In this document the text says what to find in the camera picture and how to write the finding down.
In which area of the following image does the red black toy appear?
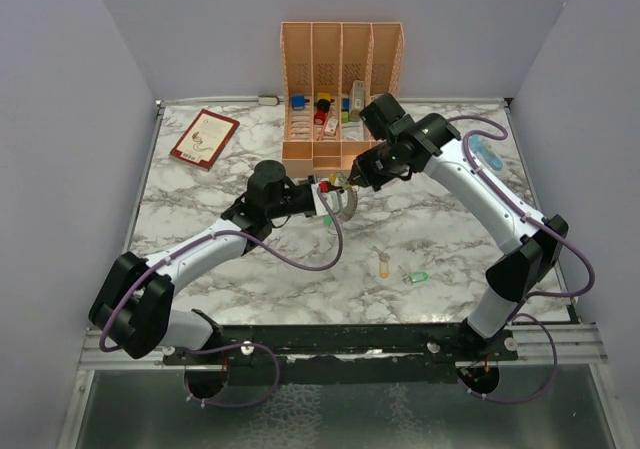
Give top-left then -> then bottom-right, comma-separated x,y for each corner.
313,98 -> 332,125

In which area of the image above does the blue toy block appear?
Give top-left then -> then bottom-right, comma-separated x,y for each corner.
290,94 -> 309,111

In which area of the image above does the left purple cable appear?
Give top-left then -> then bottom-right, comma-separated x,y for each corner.
98,183 -> 344,409

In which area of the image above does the blue packaged item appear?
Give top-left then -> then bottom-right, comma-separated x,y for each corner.
467,134 -> 506,176

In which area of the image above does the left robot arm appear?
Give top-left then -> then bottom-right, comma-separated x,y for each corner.
88,160 -> 329,364

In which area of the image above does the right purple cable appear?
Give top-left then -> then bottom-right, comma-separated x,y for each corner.
444,115 -> 596,405

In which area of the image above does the grey green box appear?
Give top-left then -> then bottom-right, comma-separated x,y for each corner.
349,80 -> 365,122

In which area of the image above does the metal keyring with yellow grip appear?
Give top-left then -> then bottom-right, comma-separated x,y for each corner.
331,185 -> 358,222

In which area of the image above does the light green tag key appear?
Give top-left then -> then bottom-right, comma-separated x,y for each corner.
398,266 -> 429,285

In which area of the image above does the peach desk organizer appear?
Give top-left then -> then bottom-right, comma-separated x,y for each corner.
280,21 -> 405,178

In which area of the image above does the small white red box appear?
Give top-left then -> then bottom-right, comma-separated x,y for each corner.
324,117 -> 338,137

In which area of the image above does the white wall plug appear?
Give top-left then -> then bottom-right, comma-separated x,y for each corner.
257,95 -> 280,107

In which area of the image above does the purple cable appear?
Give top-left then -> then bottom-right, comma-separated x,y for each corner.
444,115 -> 596,405
98,183 -> 344,409

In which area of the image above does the red book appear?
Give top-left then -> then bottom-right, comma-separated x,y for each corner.
169,109 -> 240,171

